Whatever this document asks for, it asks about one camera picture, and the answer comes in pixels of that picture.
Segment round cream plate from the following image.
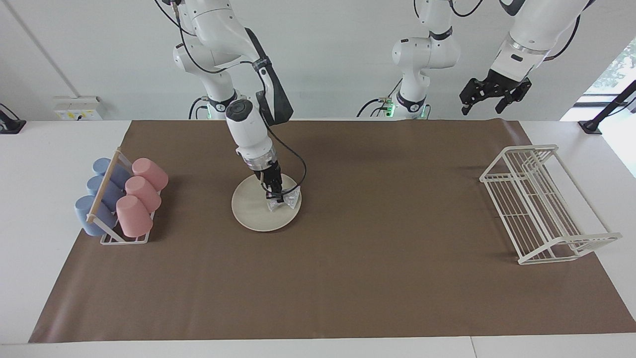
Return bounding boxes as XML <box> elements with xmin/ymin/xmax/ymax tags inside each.
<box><xmin>232</xmin><ymin>171</ymin><xmax>302</xmax><ymax>232</ymax></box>

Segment black angled stand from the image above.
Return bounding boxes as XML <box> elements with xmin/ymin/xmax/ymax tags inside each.
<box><xmin>578</xmin><ymin>80</ymin><xmax>636</xmax><ymax>135</ymax></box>

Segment pink plastic cup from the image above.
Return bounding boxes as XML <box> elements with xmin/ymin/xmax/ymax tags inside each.
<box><xmin>132</xmin><ymin>158</ymin><xmax>169</xmax><ymax>192</ymax></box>
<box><xmin>116</xmin><ymin>195</ymin><xmax>154</xmax><ymax>238</ymax></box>
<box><xmin>125</xmin><ymin>176</ymin><xmax>162</xmax><ymax>213</ymax></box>

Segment brown table mat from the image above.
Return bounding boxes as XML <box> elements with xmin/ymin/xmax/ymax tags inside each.
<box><xmin>28</xmin><ymin>119</ymin><xmax>636</xmax><ymax>344</ymax></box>

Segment blue plastic cup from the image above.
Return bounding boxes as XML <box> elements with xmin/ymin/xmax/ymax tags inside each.
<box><xmin>75</xmin><ymin>195</ymin><xmax>117</xmax><ymax>237</ymax></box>
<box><xmin>86</xmin><ymin>175</ymin><xmax>125</xmax><ymax>209</ymax></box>
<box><xmin>92</xmin><ymin>158</ymin><xmax>131</xmax><ymax>188</ymax></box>

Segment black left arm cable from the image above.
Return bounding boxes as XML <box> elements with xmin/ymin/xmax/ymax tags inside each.
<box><xmin>450</xmin><ymin>0</ymin><xmax>582</xmax><ymax>63</ymax></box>

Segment black left base cable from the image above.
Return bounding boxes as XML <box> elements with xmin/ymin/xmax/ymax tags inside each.
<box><xmin>357</xmin><ymin>77</ymin><xmax>403</xmax><ymax>118</ymax></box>

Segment black base cable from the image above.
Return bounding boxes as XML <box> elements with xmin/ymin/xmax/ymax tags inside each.
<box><xmin>357</xmin><ymin>77</ymin><xmax>403</xmax><ymax>118</ymax></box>
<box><xmin>188</xmin><ymin>97</ymin><xmax>209</xmax><ymax>120</ymax></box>

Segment black right base cable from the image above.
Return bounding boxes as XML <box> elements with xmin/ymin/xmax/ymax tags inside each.
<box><xmin>188</xmin><ymin>97</ymin><xmax>209</xmax><ymax>120</ymax></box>

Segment white wire dish rack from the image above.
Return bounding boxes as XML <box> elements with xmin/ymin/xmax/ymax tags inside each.
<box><xmin>479</xmin><ymin>144</ymin><xmax>623</xmax><ymax>265</ymax></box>

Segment white cup rack wooden handle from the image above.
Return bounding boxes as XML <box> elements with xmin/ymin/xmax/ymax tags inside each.
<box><xmin>86</xmin><ymin>148</ymin><xmax>160</xmax><ymax>245</ymax></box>

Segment white wall socket box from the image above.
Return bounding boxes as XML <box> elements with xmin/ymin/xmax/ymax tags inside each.
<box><xmin>54</xmin><ymin>96</ymin><xmax>103</xmax><ymax>121</ymax></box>

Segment black clamp mount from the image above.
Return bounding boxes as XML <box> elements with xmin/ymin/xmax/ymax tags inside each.
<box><xmin>0</xmin><ymin>103</ymin><xmax>26</xmax><ymax>135</ymax></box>

